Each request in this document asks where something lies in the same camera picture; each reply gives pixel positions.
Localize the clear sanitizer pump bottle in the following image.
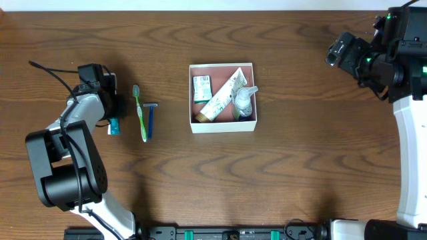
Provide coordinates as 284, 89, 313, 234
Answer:
233, 86, 258, 121

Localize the small teal toothpaste tube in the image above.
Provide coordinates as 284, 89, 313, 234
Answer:
107, 118, 121, 135

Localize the white floral cream tube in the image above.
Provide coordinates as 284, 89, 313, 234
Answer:
195, 67, 248, 123

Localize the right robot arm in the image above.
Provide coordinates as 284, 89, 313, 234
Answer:
316, 1, 426, 239

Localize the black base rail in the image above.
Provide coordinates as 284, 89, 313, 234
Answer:
63, 218, 398, 240

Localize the white box pink interior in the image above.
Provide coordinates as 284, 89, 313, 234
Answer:
189, 63, 258, 133

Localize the green white soap box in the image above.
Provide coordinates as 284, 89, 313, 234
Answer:
192, 75, 213, 104

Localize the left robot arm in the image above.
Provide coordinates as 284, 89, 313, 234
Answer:
25, 63, 149, 239

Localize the blue disposable razor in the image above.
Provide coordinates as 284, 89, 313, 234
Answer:
143, 102, 158, 140

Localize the green toothbrush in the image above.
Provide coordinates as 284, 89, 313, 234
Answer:
132, 85, 147, 143

